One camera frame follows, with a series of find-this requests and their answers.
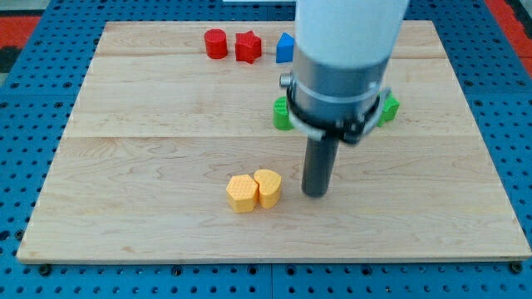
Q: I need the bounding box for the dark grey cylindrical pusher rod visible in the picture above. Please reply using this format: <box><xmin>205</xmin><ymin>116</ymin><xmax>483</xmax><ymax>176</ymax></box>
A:
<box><xmin>302</xmin><ymin>134</ymin><xmax>339</xmax><ymax>198</ymax></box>

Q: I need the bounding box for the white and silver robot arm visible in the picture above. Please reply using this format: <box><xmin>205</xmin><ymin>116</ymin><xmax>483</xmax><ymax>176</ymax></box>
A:
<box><xmin>279</xmin><ymin>0</ymin><xmax>410</xmax><ymax>198</ymax></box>

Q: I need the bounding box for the green cylinder block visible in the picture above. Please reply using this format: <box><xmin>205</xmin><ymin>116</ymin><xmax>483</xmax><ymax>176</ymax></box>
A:
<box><xmin>273</xmin><ymin>96</ymin><xmax>293</xmax><ymax>130</ymax></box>

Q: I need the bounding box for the yellow heart block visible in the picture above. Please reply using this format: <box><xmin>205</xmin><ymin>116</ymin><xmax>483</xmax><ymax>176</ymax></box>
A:
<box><xmin>254</xmin><ymin>169</ymin><xmax>282</xmax><ymax>208</ymax></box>

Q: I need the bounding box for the yellow hexagon block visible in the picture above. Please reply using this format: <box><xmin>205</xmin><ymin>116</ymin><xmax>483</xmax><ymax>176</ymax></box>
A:
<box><xmin>226</xmin><ymin>174</ymin><xmax>259</xmax><ymax>213</ymax></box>

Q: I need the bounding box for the green star block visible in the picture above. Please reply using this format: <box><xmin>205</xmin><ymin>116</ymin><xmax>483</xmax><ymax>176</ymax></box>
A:
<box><xmin>377</xmin><ymin>93</ymin><xmax>401</xmax><ymax>127</ymax></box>

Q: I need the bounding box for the blue block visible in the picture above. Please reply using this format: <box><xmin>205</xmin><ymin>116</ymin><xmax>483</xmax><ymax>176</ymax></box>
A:
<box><xmin>276</xmin><ymin>32</ymin><xmax>294</xmax><ymax>64</ymax></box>

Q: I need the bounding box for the red star block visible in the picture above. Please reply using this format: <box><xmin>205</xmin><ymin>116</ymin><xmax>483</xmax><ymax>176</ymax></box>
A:
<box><xmin>234</xmin><ymin>31</ymin><xmax>262</xmax><ymax>64</ymax></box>

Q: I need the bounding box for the wooden board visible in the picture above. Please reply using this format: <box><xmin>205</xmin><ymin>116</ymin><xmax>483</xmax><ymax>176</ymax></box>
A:
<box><xmin>17</xmin><ymin>21</ymin><xmax>531</xmax><ymax>264</ymax></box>

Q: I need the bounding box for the red cylinder block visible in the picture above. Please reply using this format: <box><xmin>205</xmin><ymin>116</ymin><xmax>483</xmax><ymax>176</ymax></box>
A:
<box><xmin>204</xmin><ymin>28</ymin><xmax>228</xmax><ymax>59</ymax></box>

